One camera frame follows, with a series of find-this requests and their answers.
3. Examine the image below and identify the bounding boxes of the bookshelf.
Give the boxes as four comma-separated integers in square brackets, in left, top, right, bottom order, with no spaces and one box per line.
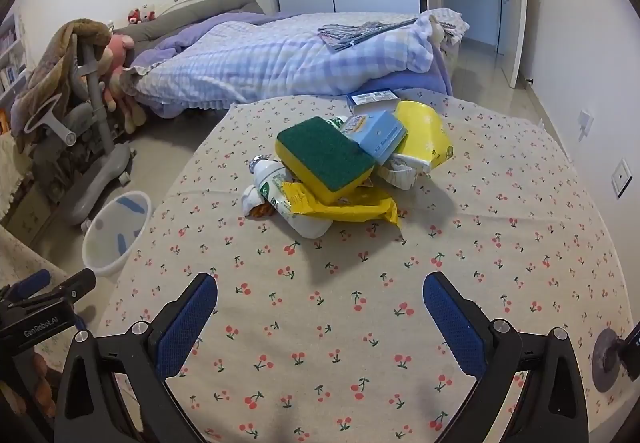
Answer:
[0,13,28,98]

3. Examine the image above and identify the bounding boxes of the white wall socket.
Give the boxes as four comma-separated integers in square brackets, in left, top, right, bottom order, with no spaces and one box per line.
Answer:
[577,109,595,142]

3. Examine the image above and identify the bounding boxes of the folded striped cloth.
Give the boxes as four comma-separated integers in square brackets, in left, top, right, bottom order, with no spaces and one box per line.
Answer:
[317,17,418,54]

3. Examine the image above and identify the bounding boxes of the white door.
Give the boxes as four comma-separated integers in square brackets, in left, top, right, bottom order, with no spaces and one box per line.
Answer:
[500,0,534,90]

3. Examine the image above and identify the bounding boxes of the pink plush toy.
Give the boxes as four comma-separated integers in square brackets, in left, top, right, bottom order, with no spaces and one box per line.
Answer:
[97,34,147,134]

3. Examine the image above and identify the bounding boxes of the white tissue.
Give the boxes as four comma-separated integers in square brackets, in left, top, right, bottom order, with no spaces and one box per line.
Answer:
[242,184,263,214]

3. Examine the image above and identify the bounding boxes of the yellow snack wrapper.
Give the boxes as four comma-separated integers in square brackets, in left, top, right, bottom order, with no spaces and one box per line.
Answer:
[281,180,399,226]

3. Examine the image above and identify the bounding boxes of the white wall switch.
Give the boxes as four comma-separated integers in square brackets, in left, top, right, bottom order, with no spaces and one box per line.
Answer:
[612,158,634,199]

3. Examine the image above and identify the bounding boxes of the white plastic wastebasket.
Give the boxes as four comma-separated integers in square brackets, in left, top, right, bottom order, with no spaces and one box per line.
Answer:
[81,190,152,278]

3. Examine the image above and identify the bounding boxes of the long grey pillow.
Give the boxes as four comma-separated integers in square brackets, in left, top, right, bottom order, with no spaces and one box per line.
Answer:
[111,0,266,44]

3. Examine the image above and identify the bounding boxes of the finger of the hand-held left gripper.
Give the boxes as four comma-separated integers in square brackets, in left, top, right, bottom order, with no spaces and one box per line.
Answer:
[10,268,97,310]
[0,269,52,305]

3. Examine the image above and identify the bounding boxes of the blue bed sheet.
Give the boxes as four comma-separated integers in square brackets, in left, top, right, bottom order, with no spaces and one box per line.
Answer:
[350,68,453,96]

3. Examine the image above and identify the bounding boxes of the purple checked blanket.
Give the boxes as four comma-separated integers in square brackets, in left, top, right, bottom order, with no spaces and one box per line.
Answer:
[122,8,471,118]

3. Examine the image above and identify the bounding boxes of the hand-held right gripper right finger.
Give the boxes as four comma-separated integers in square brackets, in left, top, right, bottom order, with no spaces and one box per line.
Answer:
[422,271,591,443]

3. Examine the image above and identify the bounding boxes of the white cat plush toy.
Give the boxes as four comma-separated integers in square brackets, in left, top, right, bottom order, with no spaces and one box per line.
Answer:
[127,3,157,26]

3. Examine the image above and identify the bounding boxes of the green and yellow sponge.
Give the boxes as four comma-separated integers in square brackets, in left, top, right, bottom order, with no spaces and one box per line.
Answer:
[276,115,377,206]

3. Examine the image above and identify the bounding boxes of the blue cardboard box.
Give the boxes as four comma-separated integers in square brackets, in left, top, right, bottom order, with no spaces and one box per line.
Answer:
[345,110,407,167]

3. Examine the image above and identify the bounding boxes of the person's left hand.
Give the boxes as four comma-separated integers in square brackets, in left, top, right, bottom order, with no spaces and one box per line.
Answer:
[10,352,60,420]

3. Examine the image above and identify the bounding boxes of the brown fleece blanket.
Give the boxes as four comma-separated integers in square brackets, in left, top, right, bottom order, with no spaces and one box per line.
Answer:
[12,18,113,138]

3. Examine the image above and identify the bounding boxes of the crumpled silver wrapper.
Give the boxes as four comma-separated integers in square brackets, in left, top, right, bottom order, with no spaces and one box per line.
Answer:
[375,154,431,191]

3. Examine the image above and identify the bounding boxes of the cherry print tablecloth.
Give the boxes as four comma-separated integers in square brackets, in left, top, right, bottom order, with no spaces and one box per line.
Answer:
[97,93,636,443]

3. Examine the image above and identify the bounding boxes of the large white plastic bottle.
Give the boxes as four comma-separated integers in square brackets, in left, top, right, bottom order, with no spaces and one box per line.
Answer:
[248,155,333,240]

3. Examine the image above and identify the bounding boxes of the small dark blue box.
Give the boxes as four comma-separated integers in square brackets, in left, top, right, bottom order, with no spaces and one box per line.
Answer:
[346,90,401,116]

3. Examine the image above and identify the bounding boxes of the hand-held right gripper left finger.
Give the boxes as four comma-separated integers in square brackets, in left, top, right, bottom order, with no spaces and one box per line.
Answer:
[52,272,219,443]

